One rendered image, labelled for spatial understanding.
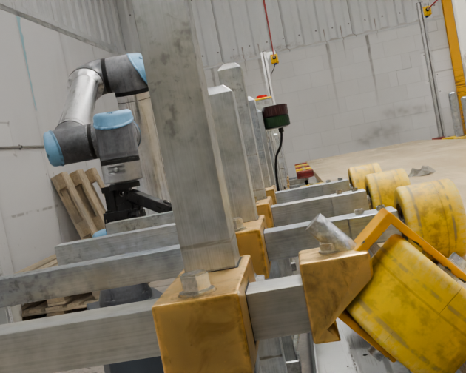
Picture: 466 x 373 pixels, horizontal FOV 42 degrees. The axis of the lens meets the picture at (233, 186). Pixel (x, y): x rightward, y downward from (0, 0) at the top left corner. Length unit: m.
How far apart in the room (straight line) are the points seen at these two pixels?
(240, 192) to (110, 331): 0.30
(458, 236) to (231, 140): 0.25
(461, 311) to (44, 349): 0.25
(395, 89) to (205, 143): 8.98
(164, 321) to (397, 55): 9.12
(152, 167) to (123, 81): 0.30
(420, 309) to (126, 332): 0.18
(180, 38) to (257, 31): 9.06
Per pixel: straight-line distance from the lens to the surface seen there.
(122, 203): 1.42
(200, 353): 0.35
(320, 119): 9.28
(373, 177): 0.87
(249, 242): 0.58
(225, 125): 0.65
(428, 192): 0.62
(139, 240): 0.90
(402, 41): 9.45
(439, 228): 0.61
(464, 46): 3.11
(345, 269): 0.36
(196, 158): 0.40
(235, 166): 0.65
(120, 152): 1.39
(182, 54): 0.41
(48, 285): 0.68
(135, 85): 2.04
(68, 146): 1.53
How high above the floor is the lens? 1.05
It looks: 3 degrees down
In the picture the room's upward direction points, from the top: 11 degrees counter-clockwise
